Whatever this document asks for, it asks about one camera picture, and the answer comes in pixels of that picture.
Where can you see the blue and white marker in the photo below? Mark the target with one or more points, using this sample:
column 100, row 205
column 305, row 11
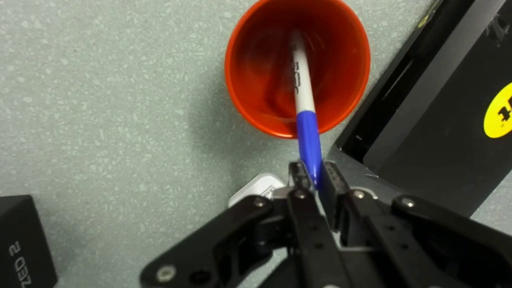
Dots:
column 306, row 115

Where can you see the small white eraser block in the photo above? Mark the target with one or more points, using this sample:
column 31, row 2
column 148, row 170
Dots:
column 258, row 191

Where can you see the small black box far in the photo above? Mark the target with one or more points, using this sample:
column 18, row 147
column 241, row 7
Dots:
column 25, row 253

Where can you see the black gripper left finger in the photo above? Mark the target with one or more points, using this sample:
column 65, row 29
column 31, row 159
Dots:
column 244, row 237

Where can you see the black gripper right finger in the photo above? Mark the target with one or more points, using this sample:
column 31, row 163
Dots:
column 412, row 242

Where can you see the long black box yellow label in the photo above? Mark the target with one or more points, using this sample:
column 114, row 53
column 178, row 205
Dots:
column 421, row 128

